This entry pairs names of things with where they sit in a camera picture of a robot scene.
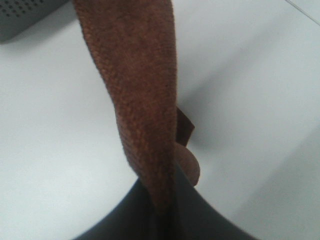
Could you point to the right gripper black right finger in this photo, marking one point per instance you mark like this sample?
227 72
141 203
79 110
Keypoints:
198 219

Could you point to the grey perforated basket orange rim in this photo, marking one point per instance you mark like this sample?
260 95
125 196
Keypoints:
37 19

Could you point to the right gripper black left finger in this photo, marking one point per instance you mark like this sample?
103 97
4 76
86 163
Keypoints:
134 218

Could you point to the brown towel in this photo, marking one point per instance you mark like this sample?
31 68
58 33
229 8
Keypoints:
133 45

